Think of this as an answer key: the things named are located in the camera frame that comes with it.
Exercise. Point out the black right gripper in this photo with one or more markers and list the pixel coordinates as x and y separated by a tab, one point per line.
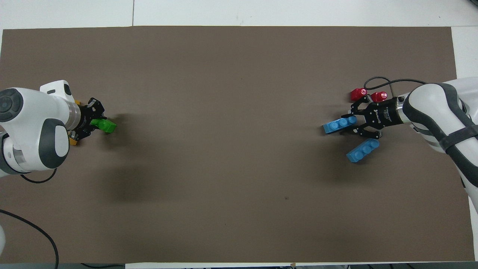
382	114

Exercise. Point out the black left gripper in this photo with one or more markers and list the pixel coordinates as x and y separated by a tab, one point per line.
85	119

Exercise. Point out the green two-stud toy block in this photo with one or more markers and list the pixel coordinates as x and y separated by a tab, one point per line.
106	126

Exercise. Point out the blue three-stud toy block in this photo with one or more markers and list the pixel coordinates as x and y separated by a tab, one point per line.
362	151
338	125

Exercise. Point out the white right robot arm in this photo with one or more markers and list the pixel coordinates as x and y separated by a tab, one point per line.
429	104

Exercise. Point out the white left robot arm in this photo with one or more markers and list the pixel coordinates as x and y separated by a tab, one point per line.
33	112

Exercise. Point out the red one-stud toy block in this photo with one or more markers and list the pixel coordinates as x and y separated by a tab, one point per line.
357	94
378	97

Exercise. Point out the brown table mat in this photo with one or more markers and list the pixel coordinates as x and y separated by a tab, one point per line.
239	74

